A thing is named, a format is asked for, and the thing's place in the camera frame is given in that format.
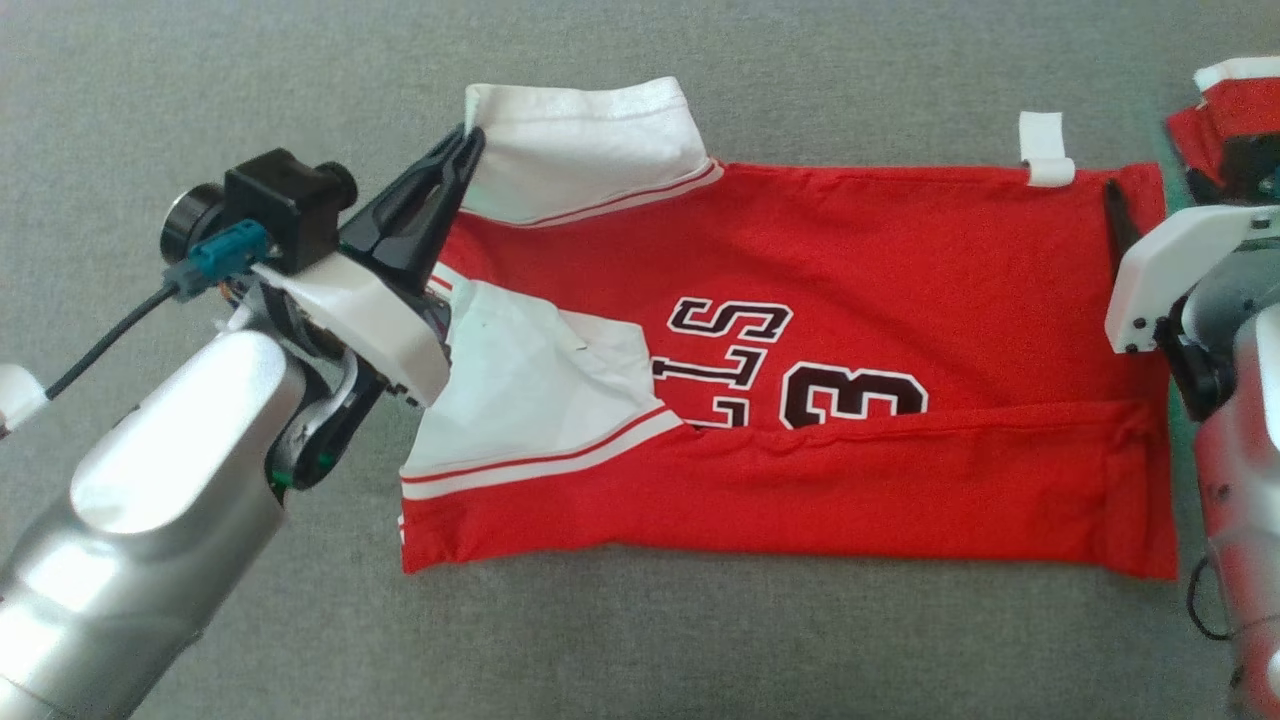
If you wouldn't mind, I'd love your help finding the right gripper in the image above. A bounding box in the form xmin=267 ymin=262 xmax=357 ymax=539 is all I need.
xmin=1102 ymin=180 xmax=1280 ymax=357

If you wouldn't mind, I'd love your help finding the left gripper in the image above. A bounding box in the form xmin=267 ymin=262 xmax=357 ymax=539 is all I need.
xmin=250 ymin=123 xmax=488 ymax=409

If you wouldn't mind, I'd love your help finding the red shorts white stripe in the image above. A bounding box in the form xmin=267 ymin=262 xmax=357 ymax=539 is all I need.
xmin=1165 ymin=57 xmax=1280 ymax=201

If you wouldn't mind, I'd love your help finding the red basketball jersey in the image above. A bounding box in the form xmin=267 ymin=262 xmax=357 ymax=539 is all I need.
xmin=398 ymin=77 xmax=1181 ymax=582

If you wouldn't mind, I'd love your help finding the grey sofa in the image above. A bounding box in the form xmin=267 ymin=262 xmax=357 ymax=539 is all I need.
xmin=0 ymin=0 xmax=1280 ymax=720

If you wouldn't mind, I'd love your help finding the teal left cable connector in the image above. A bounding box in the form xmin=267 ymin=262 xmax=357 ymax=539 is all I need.
xmin=162 ymin=220 xmax=272 ymax=303

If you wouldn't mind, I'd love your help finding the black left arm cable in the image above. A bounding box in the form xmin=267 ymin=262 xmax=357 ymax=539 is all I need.
xmin=45 ymin=283 xmax=183 ymax=401

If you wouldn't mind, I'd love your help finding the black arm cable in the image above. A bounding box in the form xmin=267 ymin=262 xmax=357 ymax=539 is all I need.
xmin=1185 ymin=555 xmax=1239 ymax=643
xmin=45 ymin=283 xmax=183 ymax=401

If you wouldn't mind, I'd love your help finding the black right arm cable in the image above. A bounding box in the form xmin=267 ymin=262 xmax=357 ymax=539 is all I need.
xmin=1185 ymin=555 xmax=1239 ymax=643

